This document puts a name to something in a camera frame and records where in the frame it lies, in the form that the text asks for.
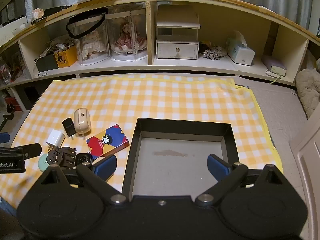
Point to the mint green round object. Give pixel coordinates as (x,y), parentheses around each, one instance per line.
(44,162)

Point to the white charger plug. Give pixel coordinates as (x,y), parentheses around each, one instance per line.
(55,138)

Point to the black charger plug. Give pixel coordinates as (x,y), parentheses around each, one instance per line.
(68,127)

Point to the beige fluffy cushion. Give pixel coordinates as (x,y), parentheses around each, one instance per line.
(308,90)

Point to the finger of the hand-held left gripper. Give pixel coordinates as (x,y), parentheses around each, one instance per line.
(30,150)
(3,138)

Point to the clear doll case pink dress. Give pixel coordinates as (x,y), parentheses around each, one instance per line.
(127,37)

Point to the white mini drawer cabinet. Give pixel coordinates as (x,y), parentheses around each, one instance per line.
(176,50)

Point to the pale grey plush toy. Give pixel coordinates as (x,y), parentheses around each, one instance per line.
(318,64)

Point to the clear doll case white dress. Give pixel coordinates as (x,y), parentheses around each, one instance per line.
(92,47)

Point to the yellow checked mat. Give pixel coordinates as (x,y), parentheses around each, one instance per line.
(162,97)

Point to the beige earbuds case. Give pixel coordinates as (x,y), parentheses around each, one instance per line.
(82,121)

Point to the wooden shelf unit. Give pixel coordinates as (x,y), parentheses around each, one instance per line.
(149,30)

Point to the dark hair claw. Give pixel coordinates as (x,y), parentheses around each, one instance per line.
(61,155)

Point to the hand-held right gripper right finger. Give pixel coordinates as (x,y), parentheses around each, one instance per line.
(218,167)

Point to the black storage box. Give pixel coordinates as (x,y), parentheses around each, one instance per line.
(46,63)

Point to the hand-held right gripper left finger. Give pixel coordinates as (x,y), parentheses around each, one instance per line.
(106,167)

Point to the red and blue card box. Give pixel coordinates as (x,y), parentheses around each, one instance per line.
(107,140)

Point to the black metal stand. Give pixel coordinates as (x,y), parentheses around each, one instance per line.
(8,108)

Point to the pale pink door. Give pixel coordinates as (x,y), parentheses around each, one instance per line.
(308,170)

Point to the tissue box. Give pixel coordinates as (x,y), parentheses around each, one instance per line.
(241,52)

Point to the beaded scrunchie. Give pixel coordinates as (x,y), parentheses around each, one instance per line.
(215,53)

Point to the yellow box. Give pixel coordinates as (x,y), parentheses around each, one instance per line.
(66,57)

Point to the black smartwatch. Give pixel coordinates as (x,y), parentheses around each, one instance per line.
(83,158)

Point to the purple notebook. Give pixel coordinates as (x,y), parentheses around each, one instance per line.
(273,63)

